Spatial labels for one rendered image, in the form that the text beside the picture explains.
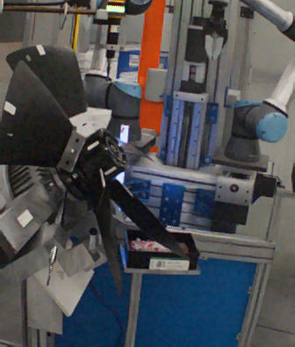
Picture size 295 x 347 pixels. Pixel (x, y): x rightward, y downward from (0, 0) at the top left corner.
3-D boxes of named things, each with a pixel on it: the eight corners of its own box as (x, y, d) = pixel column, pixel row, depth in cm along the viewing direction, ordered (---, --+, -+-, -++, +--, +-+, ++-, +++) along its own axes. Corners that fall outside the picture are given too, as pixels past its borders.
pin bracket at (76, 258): (55, 257, 135) (82, 242, 132) (62, 252, 140) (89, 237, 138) (68, 277, 134) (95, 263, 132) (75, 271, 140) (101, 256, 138)
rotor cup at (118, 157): (51, 169, 125) (95, 139, 121) (57, 140, 137) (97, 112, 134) (89, 211, 130) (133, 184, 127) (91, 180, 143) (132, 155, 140)
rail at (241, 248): (19, 225, 188) (19, 204, 186) (23, 221, 192) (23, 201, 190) (271, 263, 178) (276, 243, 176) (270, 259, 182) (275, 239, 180)
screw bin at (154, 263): (125, 271, 158) (127, 250, 156) (122, 248, 174) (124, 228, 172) (197, 273, 160) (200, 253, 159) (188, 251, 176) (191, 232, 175)
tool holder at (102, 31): (96, 48, 129) (100, 10, 127) (85, 46, 135) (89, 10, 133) (129, 50, 133) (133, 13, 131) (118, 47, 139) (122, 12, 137)
